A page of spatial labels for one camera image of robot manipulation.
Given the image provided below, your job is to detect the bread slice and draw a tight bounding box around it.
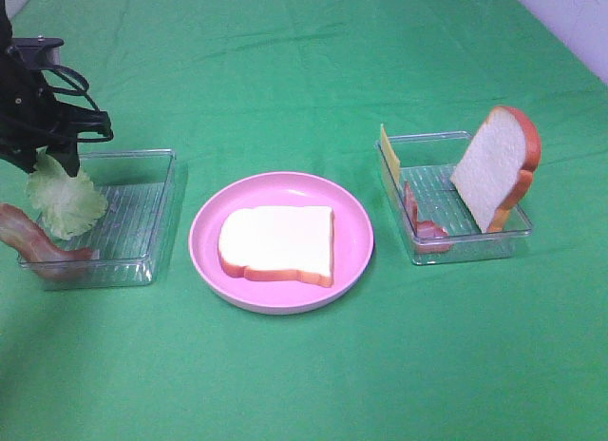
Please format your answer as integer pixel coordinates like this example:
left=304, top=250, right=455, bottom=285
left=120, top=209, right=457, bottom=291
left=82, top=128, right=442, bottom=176
left=218, top=205, right=334, bottom=287
left=450, top=105, right=542, bottom=233

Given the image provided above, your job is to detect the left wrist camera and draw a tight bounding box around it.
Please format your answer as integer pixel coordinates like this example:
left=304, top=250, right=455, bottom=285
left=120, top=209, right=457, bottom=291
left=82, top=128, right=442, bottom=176
left=7, top=35, right=65, bottom=71

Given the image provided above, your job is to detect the left clear plastic tray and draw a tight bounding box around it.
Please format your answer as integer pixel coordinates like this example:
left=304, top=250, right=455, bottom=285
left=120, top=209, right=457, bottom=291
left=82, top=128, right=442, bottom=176
left=17, top=149, right=182, bottom=290

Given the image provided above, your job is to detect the green tablecloth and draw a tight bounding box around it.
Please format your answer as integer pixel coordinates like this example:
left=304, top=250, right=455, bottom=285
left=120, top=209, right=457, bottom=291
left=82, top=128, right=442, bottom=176
left=1, top=0, right=607, bottom=440

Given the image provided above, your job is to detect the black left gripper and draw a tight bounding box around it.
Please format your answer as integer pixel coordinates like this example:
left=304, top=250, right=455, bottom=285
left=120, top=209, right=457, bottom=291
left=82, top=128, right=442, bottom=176
left=0, top=13, right=114, bottom=177

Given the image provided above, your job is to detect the clear plastic tray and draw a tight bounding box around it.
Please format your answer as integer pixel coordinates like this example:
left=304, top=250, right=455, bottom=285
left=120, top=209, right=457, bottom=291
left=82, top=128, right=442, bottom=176
left=375, top=131, right=532, bottom=265
left=17, top=149, right=182, bottom=290

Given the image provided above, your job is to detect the right clear plastic tray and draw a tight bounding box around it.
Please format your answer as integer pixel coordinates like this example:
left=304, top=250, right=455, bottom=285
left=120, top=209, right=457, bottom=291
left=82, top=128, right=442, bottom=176
left=375, top=131, right=532, bottom=265

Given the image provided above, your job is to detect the yellow cheese slice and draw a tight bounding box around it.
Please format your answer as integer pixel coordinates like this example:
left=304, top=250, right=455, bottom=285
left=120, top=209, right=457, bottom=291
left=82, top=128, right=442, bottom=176
left=380, top=124, right=401, bottom=190

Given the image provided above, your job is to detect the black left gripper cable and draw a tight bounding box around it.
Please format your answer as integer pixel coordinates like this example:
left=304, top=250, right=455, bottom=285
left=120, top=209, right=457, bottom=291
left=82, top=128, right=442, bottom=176
left=40, top=64, right=104, bottom=115

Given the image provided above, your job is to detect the bacon strip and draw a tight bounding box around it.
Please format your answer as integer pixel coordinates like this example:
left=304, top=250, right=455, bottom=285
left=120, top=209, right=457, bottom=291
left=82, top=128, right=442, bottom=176
left=404, top=181, right=451, bottom=254
left=1, top=202, right=99, bottom=280

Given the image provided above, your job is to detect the green lettuce leaf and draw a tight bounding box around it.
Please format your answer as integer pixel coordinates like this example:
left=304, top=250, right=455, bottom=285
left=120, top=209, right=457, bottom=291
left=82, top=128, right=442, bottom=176
left=26, top=151, right=108, bottom=240

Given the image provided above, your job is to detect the pink round plate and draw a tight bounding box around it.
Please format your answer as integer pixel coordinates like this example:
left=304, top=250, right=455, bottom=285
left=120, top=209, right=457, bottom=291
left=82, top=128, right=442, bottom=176
left=188, top=172, right=374, bottom=315

